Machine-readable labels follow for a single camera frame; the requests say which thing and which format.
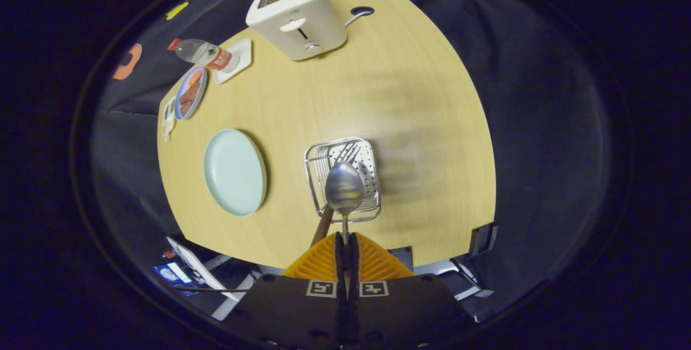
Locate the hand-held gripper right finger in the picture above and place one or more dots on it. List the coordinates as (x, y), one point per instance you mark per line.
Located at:
(353, 263)

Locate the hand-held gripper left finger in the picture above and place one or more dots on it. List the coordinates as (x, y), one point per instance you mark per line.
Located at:
(339, 263)

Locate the perforated metal basket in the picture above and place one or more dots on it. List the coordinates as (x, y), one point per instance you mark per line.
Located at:
(371, 182)

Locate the black plastic panel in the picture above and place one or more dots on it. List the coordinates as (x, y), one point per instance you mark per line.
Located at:
(482, 239)

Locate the light green plate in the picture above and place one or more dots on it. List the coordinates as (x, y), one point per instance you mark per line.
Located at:
(235, 172)

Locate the white board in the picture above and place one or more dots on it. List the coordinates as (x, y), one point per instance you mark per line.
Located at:
(194, 263)

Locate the blue printed box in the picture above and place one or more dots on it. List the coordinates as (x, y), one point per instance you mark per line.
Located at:
(173, 275)

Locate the blue plate with food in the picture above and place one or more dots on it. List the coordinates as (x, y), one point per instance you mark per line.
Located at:
(190, 96)

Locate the white square coaster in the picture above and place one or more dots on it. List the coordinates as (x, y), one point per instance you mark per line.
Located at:
(243, 52)

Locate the black backdrop cloth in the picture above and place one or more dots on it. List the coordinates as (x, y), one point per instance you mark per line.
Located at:
(540, 123)

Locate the clear water bottle red label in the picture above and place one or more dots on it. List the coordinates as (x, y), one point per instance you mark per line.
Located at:
(202, 54)

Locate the white toaster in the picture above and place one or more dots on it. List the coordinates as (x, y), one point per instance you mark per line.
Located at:
(321, 9)

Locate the white table frame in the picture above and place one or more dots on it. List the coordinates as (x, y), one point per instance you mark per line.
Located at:
(232, 301)

